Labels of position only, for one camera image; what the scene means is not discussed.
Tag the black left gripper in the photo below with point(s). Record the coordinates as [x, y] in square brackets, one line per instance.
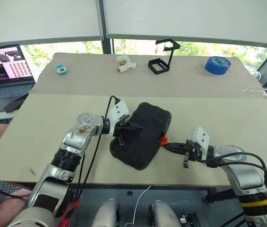
[122, 126]

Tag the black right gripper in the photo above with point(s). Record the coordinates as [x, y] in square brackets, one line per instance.
[193, 151]

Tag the black plastic tool case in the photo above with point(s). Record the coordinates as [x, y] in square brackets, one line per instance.
[142, 137]

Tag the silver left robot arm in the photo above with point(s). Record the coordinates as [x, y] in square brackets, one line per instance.
[53, 179]

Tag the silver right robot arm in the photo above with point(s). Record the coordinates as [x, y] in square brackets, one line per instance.
[249, 175]

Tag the orange case latch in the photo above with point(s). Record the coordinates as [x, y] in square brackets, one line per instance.
[163, 141]

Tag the small black floor object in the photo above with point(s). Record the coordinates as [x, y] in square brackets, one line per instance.
[130, 193]

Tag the tan paper table cover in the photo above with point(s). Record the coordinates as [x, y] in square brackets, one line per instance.
[100, 80]

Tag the silver rounded robot leg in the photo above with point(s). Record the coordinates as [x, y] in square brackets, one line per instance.
[107, 212]
[164, 212]

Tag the white glue gun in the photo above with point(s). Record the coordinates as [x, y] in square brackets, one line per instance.
[126, 66]

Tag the yellow tape band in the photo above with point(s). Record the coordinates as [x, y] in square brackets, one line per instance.
[256, 203]

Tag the teal white timer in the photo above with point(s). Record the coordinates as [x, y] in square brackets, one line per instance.
[61, 69]

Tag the blue tape roll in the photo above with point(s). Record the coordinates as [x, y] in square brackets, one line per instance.
[217, 66]

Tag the clear tape strip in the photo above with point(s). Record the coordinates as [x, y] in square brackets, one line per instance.
[253, 90]

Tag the flat black device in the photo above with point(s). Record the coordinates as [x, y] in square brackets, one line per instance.
[16, 102]

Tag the black red racket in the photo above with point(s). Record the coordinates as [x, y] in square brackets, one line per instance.
[10, 188]

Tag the white roller blind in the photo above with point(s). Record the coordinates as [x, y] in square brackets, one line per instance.
[38, 19]
[194, 16]

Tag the grey open laptop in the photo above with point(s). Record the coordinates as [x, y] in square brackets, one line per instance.
[3, 68]

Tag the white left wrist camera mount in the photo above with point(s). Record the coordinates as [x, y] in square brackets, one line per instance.
[119, 111]

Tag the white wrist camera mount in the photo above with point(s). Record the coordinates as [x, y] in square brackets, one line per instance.
[119, 111]
[200, 137]

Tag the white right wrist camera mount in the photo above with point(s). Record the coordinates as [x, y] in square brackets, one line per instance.
[200, 137]

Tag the black table frame bar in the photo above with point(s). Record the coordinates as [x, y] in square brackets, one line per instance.
[220, 195]

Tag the black frame stand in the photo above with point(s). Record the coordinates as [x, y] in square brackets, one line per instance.
[158, 66]

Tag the grey window frame pillar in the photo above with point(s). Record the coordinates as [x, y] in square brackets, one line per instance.
[106, 26]

